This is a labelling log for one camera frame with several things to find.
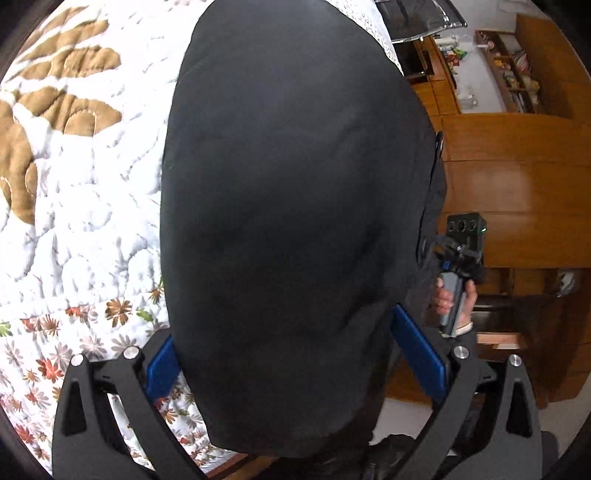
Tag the wooden desk cabinet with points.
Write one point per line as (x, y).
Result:
(528, 175)

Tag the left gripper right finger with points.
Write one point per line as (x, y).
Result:
(423, 358)

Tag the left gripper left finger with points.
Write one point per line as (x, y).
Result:
(160, 366)

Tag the wooden wall shelf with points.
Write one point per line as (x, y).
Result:
(511, 69)

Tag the person's right hand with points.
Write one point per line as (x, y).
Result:
(443, 302)

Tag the floral quilted bedspread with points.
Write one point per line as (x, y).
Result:
(80, 268)

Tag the black office chair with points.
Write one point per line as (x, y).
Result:
(411, 20)

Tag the black pants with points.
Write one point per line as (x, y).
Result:
(300, 188)

